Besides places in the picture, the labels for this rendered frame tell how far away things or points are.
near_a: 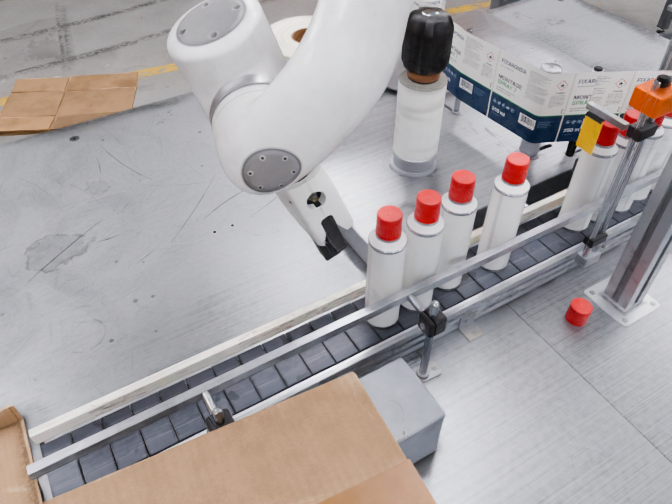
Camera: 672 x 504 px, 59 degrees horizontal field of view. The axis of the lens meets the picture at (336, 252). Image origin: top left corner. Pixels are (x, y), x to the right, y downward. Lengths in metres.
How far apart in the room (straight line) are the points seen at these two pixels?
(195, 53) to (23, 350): 0.65
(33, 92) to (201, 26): 3.01
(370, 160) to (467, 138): 0.22
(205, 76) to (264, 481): 0.32
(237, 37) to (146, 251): 0.68
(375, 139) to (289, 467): 0.85
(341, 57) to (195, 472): 0.34
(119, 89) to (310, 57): 2.96
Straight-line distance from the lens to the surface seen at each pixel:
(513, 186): 0.88
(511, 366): 0.93
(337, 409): 0.52
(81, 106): 3.29
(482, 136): 1.28
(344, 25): 0.44
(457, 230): 0.85
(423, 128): 1.08
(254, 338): 0.84
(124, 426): 0.74
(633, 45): 1.90
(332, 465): 0.50
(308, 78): 0.43
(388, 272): 0.78
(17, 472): 0.91
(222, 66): 0.49
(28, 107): 3.37
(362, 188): 1.11
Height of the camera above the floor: 1.57
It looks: 45 degrees down
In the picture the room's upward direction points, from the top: straight up
